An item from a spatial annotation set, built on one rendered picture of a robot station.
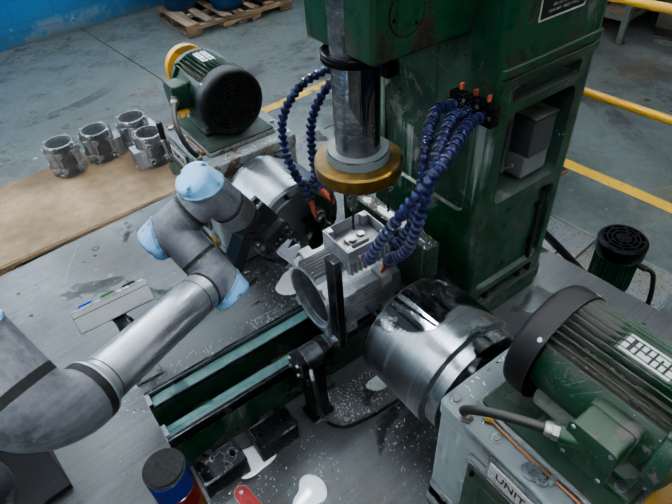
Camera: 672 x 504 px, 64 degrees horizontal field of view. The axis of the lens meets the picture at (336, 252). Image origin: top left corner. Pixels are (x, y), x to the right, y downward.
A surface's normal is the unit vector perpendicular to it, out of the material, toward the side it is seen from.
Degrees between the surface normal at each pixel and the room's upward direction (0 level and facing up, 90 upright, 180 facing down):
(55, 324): 0
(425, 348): 35
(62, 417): 68
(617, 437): 0
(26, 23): 90
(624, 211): 0
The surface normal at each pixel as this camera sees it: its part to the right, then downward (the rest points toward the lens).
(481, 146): -0.80, 0.44
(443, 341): -0.39, -0.49
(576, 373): -0.69, -0.07
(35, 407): 0.62, -0.19
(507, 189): -0.03, -0.71
